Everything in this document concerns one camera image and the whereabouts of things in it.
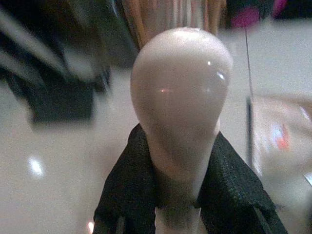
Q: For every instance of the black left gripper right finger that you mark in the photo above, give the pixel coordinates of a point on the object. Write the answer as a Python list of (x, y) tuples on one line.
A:
[(234, 195)]

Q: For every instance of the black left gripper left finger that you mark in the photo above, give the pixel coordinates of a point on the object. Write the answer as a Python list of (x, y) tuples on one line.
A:
[(126, 190)]

